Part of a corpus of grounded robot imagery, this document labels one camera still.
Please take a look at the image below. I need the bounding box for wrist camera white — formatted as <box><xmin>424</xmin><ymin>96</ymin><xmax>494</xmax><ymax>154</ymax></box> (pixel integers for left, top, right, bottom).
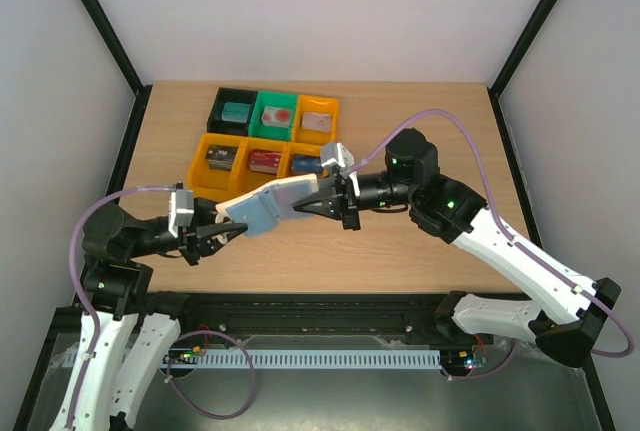
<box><xmin>168</xmin><ymin>188</ymin><xmax>195</xmax><ymax>238</ymax></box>
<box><xmin>320</xmin><ymin>141</ymin><xmax>357</xmax><ymax>183</ymax></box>

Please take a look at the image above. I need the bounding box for green storage bin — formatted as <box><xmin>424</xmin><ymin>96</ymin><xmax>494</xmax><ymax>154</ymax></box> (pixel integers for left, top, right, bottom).
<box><xmin>249</xmin><ymin>91</ymin><xmax>298</xmax><ymax>141</ymax></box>

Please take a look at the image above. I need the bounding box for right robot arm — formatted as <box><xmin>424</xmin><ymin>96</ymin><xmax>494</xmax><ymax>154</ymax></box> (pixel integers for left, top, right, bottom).
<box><xmin>293</xmin><ymin>128</ymin><xmax>621</xmax><ymax>368</ymax></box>

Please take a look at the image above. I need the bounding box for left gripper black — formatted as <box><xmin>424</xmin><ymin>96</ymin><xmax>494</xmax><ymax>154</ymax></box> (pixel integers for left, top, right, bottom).
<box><xmin>128</xmin><ymin>195</ymin><xmax>248</xmax><ymax>264</ymax></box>

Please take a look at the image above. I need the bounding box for white red card stack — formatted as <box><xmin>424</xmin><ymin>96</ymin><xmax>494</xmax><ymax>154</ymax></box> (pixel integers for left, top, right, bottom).
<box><xmin>261</xmin><ymin>106</ymin><xmax>293</xmax><ymax>128</ymax></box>

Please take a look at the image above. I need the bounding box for yellow bin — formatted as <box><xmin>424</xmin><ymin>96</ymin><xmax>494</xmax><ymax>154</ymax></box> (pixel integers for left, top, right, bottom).
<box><xmin>237</xmin><ymin>137</ymin><xmax>288</xmax><ymax>195</ymax></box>
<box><xmin>188</xmin><ymin>133</ymin><xmax>246</xmax><ymax>201</ymax></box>
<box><xmin>290</xmin><ymin>95</ymin><xmax>339</xmax><ymax>146</ymax></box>
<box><xmin>277</xmin><ymin>142</ymin><xmax>321</xmax><ymax>178</ymax></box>

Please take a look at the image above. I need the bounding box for white pink card stack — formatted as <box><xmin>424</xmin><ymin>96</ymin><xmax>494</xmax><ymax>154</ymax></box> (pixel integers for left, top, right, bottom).
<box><xmin>301</xmin><ymin>112</ymin><xmax>332</xmax><ymax>133</ymax></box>

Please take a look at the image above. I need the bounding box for teal card stack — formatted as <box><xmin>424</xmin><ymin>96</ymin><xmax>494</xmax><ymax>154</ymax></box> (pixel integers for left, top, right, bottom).
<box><xmin>221</xmin><ymin>102</ymin><xmax>251</xmax><ymax>123</ymax></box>

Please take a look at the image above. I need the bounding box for yellow bin front left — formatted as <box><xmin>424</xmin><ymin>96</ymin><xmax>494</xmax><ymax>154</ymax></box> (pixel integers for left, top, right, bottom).
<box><xmin>188</xmin><ymin>133</ymin><xmax>246</xmax><ymax>201</ymax></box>

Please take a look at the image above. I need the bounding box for black storage bin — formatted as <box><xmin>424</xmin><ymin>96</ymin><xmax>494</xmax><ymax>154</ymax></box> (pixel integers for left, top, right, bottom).
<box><xmin>207</xmin><ymin>87</ymin><xmax>258</xmax><ymax>136</ymax></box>

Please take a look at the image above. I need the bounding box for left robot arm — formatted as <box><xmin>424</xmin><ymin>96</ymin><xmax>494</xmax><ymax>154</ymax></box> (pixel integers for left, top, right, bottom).
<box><xmin>51</xmin><ymin>190</ymin><xmax>247</xmax><ymax>430</ymax></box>

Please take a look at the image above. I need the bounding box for yellow bin front right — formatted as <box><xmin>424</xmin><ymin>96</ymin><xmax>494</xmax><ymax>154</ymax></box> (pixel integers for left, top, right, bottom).
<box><xmin>277</xmin><ymin>142</ymin><xmax>321</xmax><ymax>178</ymax></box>

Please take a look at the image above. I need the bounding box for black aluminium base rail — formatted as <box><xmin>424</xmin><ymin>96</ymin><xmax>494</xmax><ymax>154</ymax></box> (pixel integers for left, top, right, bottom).
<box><xmin>49</xmin><ymin>292</ymin><xmax>521</xmax><ymax>347</ymax></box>

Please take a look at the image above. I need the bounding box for black frame post right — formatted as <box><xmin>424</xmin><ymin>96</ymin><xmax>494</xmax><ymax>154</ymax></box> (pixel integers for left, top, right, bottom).
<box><xmin>489</xmin><ymin>0</ymin><xmax>589</xmax><ymax>97</ymax></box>

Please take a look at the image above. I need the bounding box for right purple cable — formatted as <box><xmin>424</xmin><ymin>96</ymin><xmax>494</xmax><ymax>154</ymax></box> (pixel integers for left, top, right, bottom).
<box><xmin>349</xmin><ymin>108</ymin><xmax>636</xmax><ymax>358</ymax></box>

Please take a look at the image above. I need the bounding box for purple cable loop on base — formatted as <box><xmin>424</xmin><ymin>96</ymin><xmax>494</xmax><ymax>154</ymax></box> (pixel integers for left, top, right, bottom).
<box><xmin>162</xmin><ymin>328</ymin><xmax>255</xmax><ymax>420</ymax></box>

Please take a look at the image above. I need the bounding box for black card stack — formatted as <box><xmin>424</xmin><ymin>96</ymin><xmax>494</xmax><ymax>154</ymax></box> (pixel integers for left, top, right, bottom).
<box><xmin>205</xmin><ymin>144</ymin><xmax>238</xmax><ymax>171</ymax></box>

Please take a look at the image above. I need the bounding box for yellow bin front middle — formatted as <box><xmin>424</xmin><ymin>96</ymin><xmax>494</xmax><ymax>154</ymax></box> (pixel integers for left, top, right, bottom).
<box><xmin>237</xmin><ymin>137</ymin><xmax>288</xmax><ymax>195</ymax></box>

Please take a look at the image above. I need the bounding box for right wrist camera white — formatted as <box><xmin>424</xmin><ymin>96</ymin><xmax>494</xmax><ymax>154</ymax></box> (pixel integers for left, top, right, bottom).
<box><xmin>320</xmin><ymin>141</ymin><xmax>357</xmax><ymax>183</ymax></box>

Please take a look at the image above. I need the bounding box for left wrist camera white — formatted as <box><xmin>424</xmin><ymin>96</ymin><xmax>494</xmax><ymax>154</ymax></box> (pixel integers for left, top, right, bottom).
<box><xmin>168</xmin><ymin>188</ymin><xmax>195</xmax><ymax>238</ymax></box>

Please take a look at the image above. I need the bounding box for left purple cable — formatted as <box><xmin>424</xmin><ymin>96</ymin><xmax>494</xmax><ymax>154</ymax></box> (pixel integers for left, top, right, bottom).
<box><xmin>62</xmin><ymin>181</ymin><xmax>182</xmax><ymax>430</ymax></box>

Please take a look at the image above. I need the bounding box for blue card stack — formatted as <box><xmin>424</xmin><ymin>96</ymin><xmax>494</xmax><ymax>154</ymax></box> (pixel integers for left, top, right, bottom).
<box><xmin>290</xmin><ymin>154</ymin><xmax>323</xmax><ymax>175</ymax></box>

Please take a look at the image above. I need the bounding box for black frame post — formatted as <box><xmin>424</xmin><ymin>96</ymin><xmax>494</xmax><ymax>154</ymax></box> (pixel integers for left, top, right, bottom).
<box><xmin>489</xmin><ymin>0</ymin><xmax>589</xmax><ymax>97</ymax></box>
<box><xmin>52</xmin><ymin>0</ymin><xmax>151</xmax><ymax>97</ymax></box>

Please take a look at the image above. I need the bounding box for white slotted cable duct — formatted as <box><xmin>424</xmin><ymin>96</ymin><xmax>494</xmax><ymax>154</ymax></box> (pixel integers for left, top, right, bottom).
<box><xmin>173</xmin><ymin>348</ymin><xmax>441</xmax><ymax>370</ymax></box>

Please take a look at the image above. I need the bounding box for black frame post left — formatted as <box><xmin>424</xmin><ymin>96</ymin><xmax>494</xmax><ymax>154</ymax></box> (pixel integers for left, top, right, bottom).
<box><xmin>52</xmin><ymin>0</ymin><xmax>151</xmax><ymax>97</ymax></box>

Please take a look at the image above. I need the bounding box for yellow bin back right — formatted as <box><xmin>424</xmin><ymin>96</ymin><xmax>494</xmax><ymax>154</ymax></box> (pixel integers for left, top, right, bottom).
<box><xmin>290</xmin><ymin>95</ymin><xmax>339</xmax><ymax>146</ymax></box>

